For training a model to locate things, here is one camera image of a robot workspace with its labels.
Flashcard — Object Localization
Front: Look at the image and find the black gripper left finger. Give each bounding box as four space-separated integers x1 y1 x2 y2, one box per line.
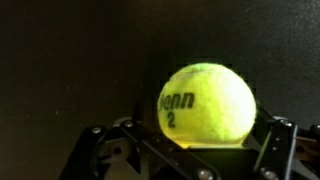
59 116 219 180

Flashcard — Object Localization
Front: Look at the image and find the green tennis ball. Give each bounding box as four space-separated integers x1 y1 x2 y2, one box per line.
156 62 258 149

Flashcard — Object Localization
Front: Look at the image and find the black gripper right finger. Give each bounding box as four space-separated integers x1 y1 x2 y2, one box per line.
246 105 320 180

